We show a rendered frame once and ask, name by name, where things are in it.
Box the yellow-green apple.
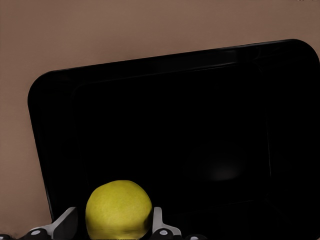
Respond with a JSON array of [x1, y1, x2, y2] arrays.
[[85, 179, 154, 240]]

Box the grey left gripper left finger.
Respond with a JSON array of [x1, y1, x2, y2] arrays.
[[20, 206, 79, 240]]

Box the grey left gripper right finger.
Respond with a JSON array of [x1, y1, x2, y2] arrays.
[[150, 206, 208, 240]]

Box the black storage box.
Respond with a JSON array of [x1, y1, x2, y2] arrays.
[[27, 38, 320, 240]]

